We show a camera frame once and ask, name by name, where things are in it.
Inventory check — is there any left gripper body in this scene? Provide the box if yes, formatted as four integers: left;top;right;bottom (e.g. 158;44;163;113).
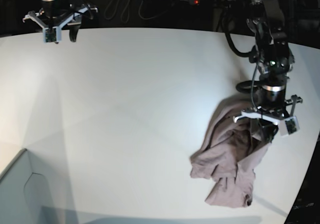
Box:
233;95;303;127

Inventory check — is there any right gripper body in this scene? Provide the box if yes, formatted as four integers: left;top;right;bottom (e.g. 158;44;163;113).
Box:
22;5;98;34

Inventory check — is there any mauve pink t-shirt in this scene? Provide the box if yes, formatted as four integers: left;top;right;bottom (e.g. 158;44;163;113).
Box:
190;96;271;208

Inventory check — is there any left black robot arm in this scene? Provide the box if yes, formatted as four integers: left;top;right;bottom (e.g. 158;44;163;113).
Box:
224;0;303;143

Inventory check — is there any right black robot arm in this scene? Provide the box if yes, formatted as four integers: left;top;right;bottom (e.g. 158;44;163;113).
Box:
22;0;99;44

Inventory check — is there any white cardboard box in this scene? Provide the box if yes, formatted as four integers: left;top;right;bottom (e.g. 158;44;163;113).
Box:
0;148;78;224

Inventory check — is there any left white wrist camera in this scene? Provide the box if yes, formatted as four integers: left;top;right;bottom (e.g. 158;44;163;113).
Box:
277;116;300;137

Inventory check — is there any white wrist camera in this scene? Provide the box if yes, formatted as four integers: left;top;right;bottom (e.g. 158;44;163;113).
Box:
43;27;61;44
277;116;300;137

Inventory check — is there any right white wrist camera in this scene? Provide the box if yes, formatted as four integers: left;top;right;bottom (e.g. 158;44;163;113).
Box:
43;27;61;44

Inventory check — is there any grey looped floor cable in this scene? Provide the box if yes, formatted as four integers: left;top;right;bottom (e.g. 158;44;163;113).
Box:
103;0;181;22

